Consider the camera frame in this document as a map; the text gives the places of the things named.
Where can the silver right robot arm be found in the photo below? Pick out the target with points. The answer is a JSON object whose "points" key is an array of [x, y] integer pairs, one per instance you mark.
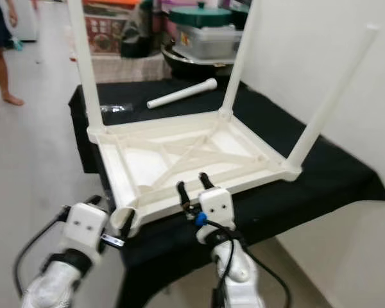
{"points": [[237, 276]]}

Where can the white plastic children table top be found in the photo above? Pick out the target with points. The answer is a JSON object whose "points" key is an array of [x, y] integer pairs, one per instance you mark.
{"points": [[154, 160]]}

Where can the black tablecloth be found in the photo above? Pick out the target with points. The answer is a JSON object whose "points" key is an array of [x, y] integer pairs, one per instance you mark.
{"points": [[314, 205]]}

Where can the checked cloth covered bench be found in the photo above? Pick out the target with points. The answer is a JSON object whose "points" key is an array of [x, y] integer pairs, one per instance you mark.
{"points": [[128, 67]]}

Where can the clear plastic storage box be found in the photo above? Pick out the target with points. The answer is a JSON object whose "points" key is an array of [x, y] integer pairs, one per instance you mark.
{"points": [[208, 42]]}

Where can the black bag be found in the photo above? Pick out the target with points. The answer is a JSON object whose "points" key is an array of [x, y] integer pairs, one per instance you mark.
{"points": [[141, 29]]}

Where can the dark printed carton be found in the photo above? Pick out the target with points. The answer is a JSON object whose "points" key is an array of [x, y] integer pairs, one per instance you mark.
{"points": [[237, 9]]}

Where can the teal headed mop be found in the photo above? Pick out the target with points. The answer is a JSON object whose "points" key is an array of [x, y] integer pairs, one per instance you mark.
{"points": [[17, 43]]}

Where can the white fridge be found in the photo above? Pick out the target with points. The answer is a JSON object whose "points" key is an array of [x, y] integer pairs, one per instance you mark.
{"points": [[29, 19]]}

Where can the orange lidded clear bin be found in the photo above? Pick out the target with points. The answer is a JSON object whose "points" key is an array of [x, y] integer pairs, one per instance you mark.
{"points": [[109, 3]]}

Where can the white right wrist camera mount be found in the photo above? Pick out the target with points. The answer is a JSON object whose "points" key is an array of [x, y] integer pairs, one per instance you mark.
{"points": [[217, 205]]}

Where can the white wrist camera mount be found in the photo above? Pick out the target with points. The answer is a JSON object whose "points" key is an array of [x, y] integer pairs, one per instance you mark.
{"points": [[86, 224], [217, 205]]}

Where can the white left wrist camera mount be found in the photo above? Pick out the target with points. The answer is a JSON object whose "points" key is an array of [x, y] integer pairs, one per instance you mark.
{"points": [[86, 224]]}

